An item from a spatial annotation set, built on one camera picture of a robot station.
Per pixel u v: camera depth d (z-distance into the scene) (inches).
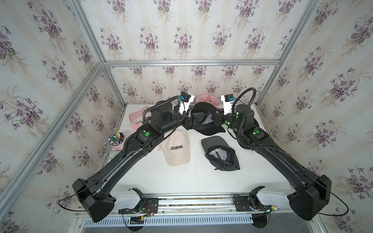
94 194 14.6
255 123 38.7
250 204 28.0
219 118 25.1
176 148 34.7
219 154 35.6
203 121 29.6
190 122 21.7
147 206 28.4
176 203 29.4
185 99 19.9
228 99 23.8
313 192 14.8
